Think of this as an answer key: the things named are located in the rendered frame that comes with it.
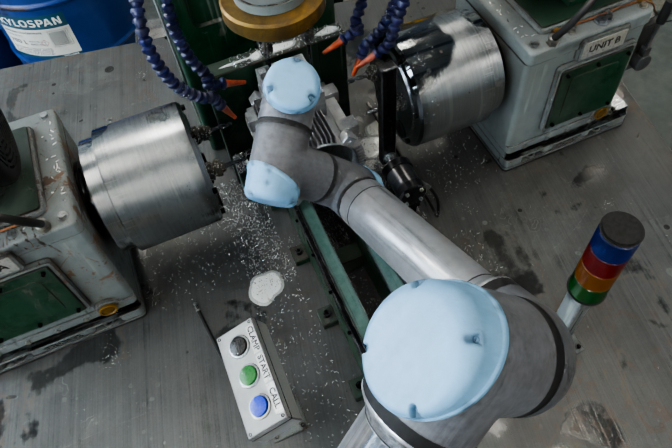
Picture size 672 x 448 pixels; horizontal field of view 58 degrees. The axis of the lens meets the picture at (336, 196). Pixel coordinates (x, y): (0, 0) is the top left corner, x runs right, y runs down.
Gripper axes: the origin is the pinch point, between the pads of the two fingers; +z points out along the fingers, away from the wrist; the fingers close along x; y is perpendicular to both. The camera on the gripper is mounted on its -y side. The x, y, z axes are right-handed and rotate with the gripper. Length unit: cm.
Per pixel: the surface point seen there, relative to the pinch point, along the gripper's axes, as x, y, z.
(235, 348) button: 20.3, -28.9, -14.5
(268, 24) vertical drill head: -2.7, 16.8, -18.4
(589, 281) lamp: -33, -39, -24
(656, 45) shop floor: -193, 9, 131
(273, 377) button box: 16.4, -34.7, -18.5
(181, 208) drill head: 21.4, -3.5, 0.1
